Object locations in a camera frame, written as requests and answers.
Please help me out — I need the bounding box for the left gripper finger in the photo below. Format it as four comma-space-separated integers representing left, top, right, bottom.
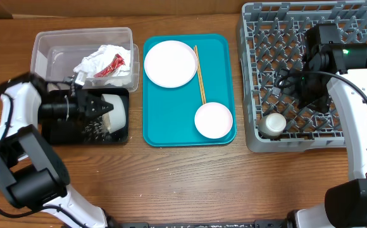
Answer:
84, 91, 113, 108
85, 106, 113, 120

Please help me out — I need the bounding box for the grey bowl of rice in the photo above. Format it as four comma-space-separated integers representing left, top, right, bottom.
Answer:
101, 94, 127, 134

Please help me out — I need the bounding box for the white napkin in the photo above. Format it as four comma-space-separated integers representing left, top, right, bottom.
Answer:
73, 44, 132, 87

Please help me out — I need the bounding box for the red snack wrapper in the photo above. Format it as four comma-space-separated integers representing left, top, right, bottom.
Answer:
94, 54, 125, 78

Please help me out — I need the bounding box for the white paper cup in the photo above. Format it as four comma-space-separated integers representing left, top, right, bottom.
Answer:
258, 113, 287, 139

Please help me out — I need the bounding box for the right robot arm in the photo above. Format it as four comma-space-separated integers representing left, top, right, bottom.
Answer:
289, 23, 367, 227

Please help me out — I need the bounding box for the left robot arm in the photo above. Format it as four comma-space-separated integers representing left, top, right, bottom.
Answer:
0, 72, 119, 227

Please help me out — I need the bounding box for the clear plastic waste bin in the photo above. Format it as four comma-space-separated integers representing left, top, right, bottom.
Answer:
30, 27, 140, 92

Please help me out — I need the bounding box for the grey dishwasher rack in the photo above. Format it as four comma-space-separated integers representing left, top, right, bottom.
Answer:
237, 1, 367, 152

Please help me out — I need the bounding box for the black plastic tray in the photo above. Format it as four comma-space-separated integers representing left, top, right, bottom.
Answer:
39, 88, 130, 145

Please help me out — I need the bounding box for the teal serving tray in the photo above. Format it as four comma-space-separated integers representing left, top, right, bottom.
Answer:
142, 34, 237, 147

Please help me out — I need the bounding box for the large white plate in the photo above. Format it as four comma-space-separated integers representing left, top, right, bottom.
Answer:
144, 41, 198, 88

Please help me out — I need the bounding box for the small white plate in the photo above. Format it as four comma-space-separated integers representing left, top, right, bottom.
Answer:
194, 102, 233, 139

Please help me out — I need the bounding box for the wooden chopstick left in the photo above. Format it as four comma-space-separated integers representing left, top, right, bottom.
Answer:
193, 45, 206, 106

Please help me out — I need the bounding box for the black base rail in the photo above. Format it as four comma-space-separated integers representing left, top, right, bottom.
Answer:
108, 217, 297, 228

